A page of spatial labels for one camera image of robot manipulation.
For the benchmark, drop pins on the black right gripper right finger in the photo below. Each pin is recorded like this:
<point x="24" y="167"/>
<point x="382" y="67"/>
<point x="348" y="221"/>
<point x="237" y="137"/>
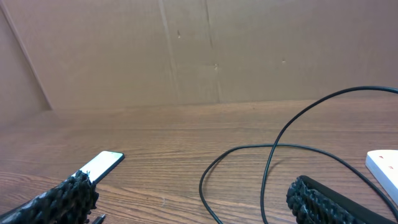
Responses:
<point x="314" y="203"/>

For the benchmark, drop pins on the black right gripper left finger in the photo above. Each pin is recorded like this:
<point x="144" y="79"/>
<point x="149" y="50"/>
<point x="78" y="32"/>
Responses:
<point x="68" y="203"/>

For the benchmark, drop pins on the Samsung Galaxy smartphone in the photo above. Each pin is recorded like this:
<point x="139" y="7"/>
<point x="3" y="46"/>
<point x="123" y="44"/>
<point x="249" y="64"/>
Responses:
<point x="101" y="165"/>

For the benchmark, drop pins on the white power strip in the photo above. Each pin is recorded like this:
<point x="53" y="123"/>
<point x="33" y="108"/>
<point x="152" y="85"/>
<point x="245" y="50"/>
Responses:
<point x="383" y="166"/>

